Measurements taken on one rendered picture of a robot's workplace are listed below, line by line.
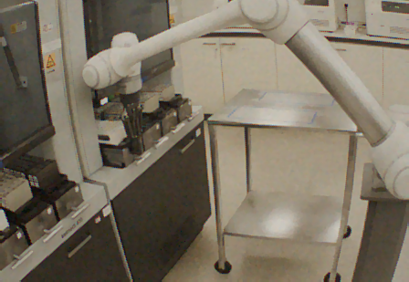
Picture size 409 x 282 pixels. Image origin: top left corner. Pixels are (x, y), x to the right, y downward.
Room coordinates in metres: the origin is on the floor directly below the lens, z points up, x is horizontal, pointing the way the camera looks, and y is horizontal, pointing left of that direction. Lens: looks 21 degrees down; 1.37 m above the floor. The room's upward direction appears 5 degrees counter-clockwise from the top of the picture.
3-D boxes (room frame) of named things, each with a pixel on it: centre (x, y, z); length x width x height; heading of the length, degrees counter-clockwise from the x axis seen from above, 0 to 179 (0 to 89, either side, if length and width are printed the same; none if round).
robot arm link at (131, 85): (1.40, 0.25, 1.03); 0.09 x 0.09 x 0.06
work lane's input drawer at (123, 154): (1.54, 0.55, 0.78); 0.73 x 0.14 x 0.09; 65
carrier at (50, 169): (1.08, 0.51, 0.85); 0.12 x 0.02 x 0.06; 156
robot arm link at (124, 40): (1.39, 0.25, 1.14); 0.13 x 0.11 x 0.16; 159
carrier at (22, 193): (0.94, 0.58, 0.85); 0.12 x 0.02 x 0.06; 156
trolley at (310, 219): (1.63, -0.38, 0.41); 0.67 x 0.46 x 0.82; 65
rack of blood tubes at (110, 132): (1.48, 0.43, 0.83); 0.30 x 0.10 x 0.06; 65
